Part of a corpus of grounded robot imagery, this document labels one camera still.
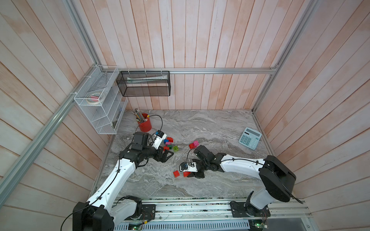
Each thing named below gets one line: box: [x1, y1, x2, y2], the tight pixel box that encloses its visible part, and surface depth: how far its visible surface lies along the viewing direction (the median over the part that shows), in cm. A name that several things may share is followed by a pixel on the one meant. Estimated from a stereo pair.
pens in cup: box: [131, 108, 151, 123], surface depth 100 cm
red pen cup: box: [137, 113, 152, 133], surface depth 103 cm
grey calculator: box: [238, 127, 263, 151], surface depth 103 cm
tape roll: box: [86, 92, 102, 105], surface depth 74 cm
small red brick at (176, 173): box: [172, 170, 181, 178], surface depth 87 cm
